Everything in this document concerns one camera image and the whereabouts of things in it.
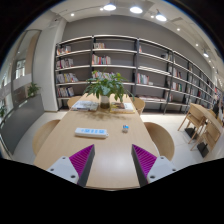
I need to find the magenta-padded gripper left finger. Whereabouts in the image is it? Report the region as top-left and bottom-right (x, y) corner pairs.
(46, 143), (96, 188)

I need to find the group of ceiling lights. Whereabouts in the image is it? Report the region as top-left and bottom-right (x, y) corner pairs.
(69, 2), (212, 59)

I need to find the small green floor plant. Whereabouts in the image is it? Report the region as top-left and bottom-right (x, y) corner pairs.
(26, 81), (41, 99)

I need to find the light wooden chair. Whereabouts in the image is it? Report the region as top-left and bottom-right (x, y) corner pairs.
(66, 95), (83, 110)
(143, 121), (176, 162)
(31, 118), (62, 157)
(132, 96), (147, 116)

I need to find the green potted plant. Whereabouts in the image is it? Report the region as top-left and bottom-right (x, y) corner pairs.
(82, 70), (135, 110)

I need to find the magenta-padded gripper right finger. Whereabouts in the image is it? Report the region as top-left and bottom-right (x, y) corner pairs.
(130, 143), (180, 188)

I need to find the white power strip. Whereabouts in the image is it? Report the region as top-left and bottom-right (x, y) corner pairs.
(74, 127), (110, 140)

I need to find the white-covered book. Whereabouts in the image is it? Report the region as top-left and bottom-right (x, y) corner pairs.
(70, 100), (100, 112)

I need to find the dark photo-covered book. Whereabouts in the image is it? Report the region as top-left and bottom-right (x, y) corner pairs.
(109, 101), (135, 113)

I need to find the person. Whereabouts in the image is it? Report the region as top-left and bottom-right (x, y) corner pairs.
(212, 99), (224, 118)

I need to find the yellow book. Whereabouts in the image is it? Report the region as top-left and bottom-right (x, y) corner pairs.
(108, 108), (136, 115)

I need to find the grey bookshelf unit with books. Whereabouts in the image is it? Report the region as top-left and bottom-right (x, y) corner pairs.
(54, 33), (222, 115)

